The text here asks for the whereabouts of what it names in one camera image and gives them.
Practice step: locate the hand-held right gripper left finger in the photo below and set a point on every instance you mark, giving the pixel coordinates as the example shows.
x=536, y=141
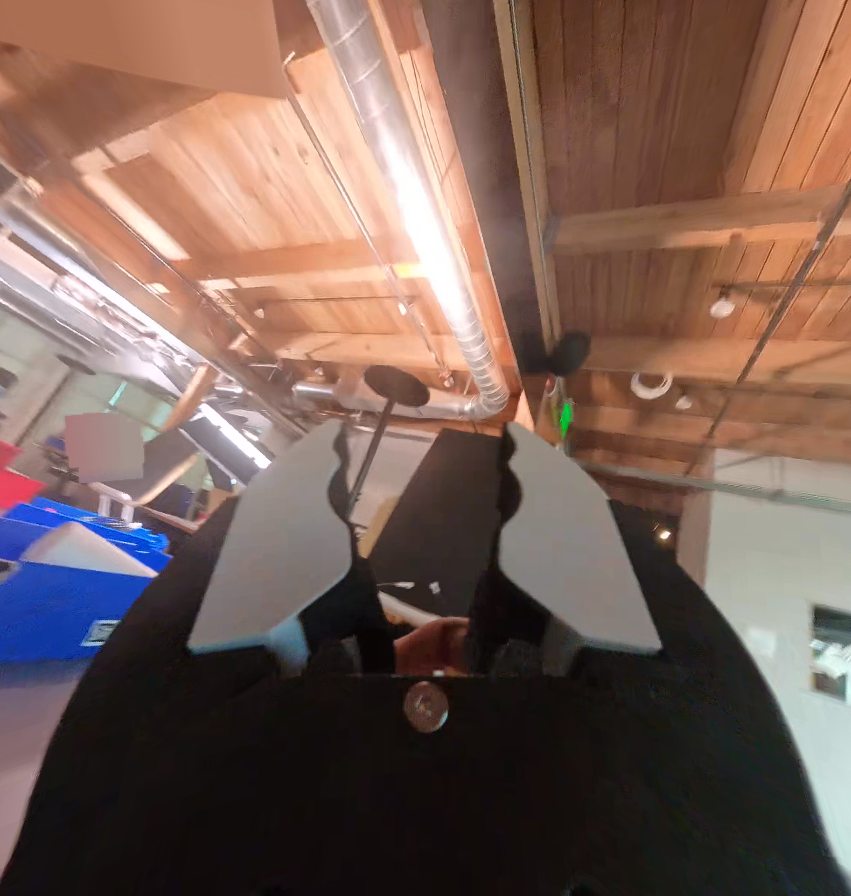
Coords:
x=278, y=553

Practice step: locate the black disc floor stand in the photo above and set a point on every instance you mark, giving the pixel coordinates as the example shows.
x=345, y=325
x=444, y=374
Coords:
x=397, y=385

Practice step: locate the person's right hand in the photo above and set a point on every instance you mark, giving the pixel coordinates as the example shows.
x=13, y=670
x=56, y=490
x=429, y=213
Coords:
x=432, y=647

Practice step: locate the blue plastic storage bin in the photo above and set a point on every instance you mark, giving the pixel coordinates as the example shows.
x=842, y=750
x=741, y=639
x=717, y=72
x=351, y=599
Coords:
x=40, y=509
x=47, y=609

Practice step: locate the green exit sign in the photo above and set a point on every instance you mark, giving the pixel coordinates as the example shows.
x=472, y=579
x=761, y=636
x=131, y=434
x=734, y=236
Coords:
x=565, y=420

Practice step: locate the studio light panel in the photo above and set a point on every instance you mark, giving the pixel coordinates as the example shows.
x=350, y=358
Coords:
x=236, y=437

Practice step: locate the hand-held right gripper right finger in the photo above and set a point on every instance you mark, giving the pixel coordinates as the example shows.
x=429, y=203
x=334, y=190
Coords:
x=572, y=560

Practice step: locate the black dome camera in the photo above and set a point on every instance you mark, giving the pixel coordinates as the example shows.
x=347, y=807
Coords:
x=555, y=352

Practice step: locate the black panel with pale edge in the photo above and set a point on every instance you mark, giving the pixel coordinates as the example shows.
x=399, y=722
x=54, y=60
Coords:
x=170, y=455

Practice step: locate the silver ventilation duct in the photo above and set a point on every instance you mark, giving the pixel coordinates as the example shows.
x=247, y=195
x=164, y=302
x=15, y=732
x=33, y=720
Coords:
x=397, y=140

